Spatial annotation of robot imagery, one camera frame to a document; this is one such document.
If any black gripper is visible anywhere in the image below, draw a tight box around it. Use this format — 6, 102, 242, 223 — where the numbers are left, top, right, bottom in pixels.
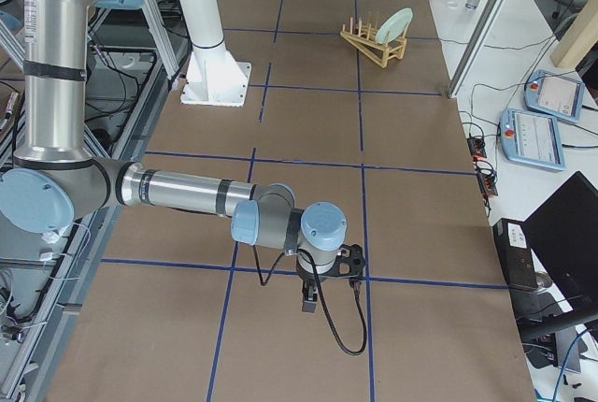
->
296, 263, 336, 313

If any light green plate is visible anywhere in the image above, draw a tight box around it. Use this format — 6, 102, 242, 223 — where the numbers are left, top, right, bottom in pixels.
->
375, 7, 413, 45

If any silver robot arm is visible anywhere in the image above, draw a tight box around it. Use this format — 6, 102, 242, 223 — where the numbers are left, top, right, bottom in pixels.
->
1, 0, 347, 311

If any wooden plate rack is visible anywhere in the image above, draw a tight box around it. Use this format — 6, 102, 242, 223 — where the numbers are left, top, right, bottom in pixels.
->
339, 17, 409, 68

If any orange black usb hub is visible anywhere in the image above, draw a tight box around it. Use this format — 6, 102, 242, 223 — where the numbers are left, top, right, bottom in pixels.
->
466, 136, 487, 160

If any black computer box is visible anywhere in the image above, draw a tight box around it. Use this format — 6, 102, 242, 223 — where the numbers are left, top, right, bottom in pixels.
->
492, 218, 537, 292

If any far teach pendant tablet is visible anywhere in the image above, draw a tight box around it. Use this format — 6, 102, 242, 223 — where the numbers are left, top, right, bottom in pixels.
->
524, 69, 585, 123

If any teach pendant tablet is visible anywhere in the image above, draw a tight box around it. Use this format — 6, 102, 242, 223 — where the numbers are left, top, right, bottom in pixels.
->
500, 108, 565, 171
524, 69, 585, 123

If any near teach pendant tablet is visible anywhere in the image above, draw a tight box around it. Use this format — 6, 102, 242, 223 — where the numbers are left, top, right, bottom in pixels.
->
500, 108, 565, 171

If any black monitor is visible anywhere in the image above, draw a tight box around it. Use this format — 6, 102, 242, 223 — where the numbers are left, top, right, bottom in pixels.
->
520, 171, 597, 341

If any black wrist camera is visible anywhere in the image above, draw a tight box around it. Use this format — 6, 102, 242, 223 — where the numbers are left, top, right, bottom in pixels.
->
330, 244, 365, 279

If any aluminium frame post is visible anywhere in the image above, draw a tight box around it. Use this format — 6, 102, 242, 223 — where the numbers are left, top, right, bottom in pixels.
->
448, 0, 505, 98

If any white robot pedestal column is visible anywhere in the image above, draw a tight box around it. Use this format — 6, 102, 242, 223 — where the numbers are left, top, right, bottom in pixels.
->
179, 0, 251, 108

